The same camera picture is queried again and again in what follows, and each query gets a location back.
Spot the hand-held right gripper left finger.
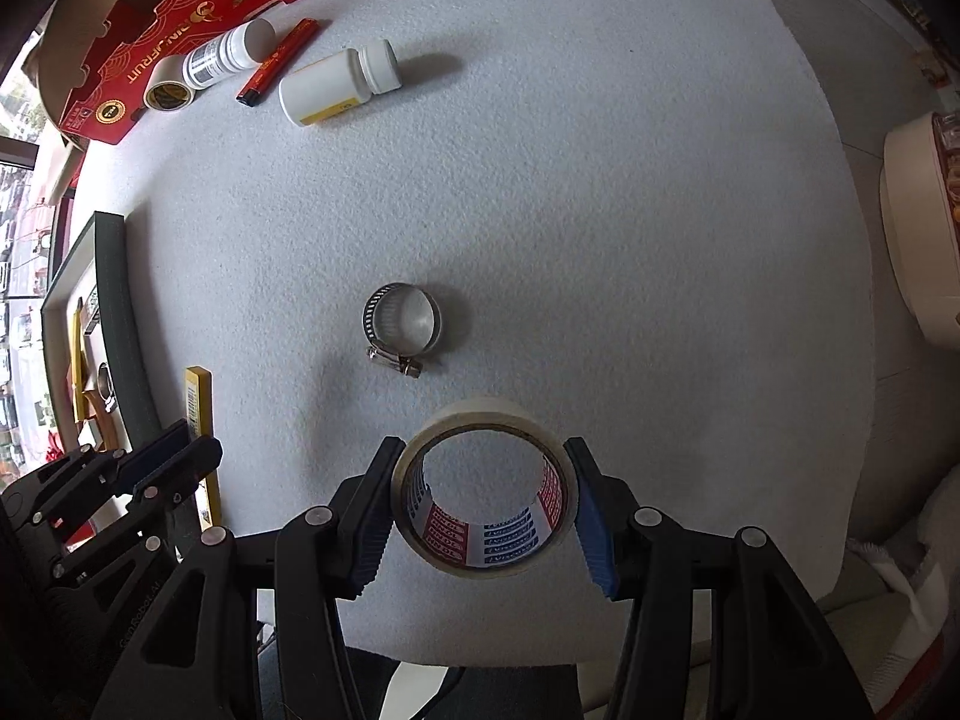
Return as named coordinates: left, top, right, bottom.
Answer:
left=90, top=435, right=410, bottom=720

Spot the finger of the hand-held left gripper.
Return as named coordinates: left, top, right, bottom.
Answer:
left=0, top=420, right=193, bottom=535
left=49, top=436, right=224, bottom=580

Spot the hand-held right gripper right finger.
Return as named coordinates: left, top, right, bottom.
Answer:
left=562, top=436, right=875, bottom=720

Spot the dark green rimmed tray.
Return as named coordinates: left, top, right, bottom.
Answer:
left=39, top=211, right=162, bottom=458

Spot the beige masking tape roll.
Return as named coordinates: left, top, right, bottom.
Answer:
left=390, top=396, right=580, bottom=580

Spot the yellow box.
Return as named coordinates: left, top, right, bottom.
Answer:
left=185, top=366, right=224, bottom=527

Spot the white felt table mat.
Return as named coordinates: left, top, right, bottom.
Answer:
left=71, top=0, right=877, bottom=668

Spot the white cloth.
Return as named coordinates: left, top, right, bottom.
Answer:
left=847, top=517, right=960, bottom=691

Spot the small white tape roll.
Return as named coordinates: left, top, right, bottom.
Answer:
left=142, top=54, right=200, bottom=112

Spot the white pill bottle yellow label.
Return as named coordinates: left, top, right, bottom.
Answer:
left=279, top=39, right=402, bottom=128

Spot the red lighter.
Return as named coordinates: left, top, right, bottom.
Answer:
left=236, top=17, right=320, bottom=107

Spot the white bottle grey label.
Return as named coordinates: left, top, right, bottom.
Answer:
left=182, top=17, right=277, bottom=89

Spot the cream round appliance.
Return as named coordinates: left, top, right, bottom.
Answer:
left=881, top=111, right=960, bottom=350

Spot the red cardboard box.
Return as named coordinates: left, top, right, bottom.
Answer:
left=34, top=0, right=338, bottom=146

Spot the metal hose clamp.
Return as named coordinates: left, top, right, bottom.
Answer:
left=363, top=282, right=443, bottom=378

